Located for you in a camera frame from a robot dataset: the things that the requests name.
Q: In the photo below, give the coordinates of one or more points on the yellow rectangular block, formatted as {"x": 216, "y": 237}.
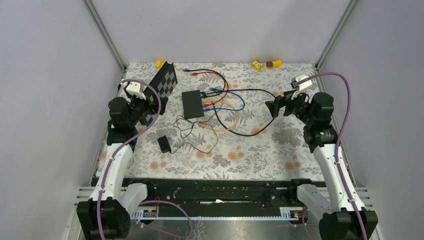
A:
{"x": 276, "y": 63}

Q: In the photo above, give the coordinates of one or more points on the floral patterned table mat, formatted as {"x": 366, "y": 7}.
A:
{"x": 252, "y": 145}

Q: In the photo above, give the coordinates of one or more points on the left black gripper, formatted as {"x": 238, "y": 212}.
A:
{"x": 150, "y": 109}

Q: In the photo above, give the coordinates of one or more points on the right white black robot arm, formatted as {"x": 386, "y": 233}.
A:
{"x": 343, "y": 215}

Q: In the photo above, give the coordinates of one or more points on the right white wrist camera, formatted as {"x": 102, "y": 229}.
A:
{"x": 300, "y": 84}

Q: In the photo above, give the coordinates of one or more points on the small yellow block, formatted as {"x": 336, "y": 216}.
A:
{"x": 158, "y": 64}

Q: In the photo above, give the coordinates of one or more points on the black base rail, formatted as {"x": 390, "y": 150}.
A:
{"x": 217, "y": 198}

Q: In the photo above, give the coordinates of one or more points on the black power adapter with cord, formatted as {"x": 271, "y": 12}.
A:
{"x": 165, "y": 146}

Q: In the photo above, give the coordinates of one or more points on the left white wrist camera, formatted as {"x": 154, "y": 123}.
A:
{"x": 134, "y": 89}

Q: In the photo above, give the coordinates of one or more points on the black white checkerboard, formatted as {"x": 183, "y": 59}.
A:
{"x": 164, "y": 83}

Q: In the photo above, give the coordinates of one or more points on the brown block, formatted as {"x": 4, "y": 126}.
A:
{"x": 269, "y": 64}

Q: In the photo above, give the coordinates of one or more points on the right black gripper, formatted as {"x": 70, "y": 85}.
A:
{"x": 273, "y": 106}

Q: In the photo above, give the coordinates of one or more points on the yellow owl toy block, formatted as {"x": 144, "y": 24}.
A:
{"x": 256, "y": 65}

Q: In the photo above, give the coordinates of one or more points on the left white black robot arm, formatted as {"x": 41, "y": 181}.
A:
{"x": 106, "y": 214}

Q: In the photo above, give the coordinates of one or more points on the black network switch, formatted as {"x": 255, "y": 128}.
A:
{"x": 192, "y": 104}

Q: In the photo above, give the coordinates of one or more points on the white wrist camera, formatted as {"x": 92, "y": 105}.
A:
{"x": 300, "y": 84}
{"x": 134, "y": 89}

